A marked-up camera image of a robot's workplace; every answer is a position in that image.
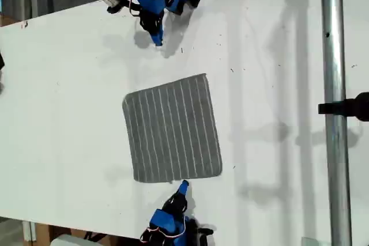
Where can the grey white-striped towel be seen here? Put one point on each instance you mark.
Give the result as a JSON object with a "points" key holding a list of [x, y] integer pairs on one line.
{"points": [[173, 130]]}

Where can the white plastic object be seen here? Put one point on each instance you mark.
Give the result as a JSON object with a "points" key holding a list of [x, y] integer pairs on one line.
{"points": [[69, 240]]}

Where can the brown cardboard box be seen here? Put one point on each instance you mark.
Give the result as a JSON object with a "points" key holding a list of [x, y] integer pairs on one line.
{"points": [[43, 233], [7, 20]]}

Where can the grey metal table leg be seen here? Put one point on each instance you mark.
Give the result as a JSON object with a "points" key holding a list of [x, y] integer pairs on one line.
{"points": [[29, 231]]}

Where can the black object at table edge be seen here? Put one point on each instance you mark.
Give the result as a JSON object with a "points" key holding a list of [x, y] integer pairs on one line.
{"points": [[1, 61]]}

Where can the black clamp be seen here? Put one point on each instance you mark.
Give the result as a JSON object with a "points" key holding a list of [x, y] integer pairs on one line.
{"points": [[346, 107]]}

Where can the black camera stalk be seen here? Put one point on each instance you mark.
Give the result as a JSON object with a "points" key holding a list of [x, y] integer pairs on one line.
{"points": [[121, 5]]}

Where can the steel post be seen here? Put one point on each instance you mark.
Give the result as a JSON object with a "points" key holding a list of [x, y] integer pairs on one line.
{"points": [[334, 56]]}

